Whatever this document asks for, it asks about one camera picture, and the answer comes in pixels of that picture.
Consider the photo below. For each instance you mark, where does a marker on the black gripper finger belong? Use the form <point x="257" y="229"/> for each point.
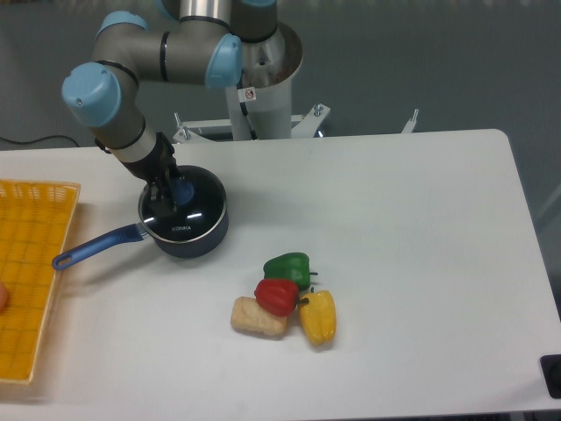
<point x="158" y="200"/>
<point x="173" y="181"/>

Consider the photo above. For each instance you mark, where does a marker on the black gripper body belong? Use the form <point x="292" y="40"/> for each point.
<point x="150" y="158"/>

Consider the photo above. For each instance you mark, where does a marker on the glass lid blue knob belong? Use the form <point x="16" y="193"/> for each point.
<point x="203" y="211"/>

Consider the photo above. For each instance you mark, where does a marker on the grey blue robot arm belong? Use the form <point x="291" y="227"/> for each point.
<point x="205" y="49"/>

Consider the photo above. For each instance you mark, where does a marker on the yellow woven basket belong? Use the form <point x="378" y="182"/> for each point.
<point x="35" y="220"/>

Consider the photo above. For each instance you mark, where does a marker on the beige bread piece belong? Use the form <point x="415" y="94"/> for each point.
<point x="248" y="316"/>

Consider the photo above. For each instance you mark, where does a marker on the green bell pepper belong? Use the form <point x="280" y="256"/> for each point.
<point x="294" y="266"/>

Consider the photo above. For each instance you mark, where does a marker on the red bell pepper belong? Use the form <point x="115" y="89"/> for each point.
<point x="278" y="296"/>

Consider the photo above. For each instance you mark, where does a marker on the orange round object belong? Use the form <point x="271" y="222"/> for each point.
<point x="4" y="296"/>

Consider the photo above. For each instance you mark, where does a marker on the yellow bell pepper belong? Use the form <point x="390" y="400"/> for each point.
<point x="318" y="317"/>

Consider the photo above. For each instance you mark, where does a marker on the black table-edge device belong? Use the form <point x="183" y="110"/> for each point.
<point x="551" y="367"/>

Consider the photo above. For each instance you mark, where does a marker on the dark saucepan blue handle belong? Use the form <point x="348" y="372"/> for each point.
<point x="134" y="233"/>

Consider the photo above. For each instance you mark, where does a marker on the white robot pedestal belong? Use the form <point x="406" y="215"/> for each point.
<point x="260" y="107"/>

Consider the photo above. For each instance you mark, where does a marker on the white base frame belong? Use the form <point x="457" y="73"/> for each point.
<point x="303" y="126"/>

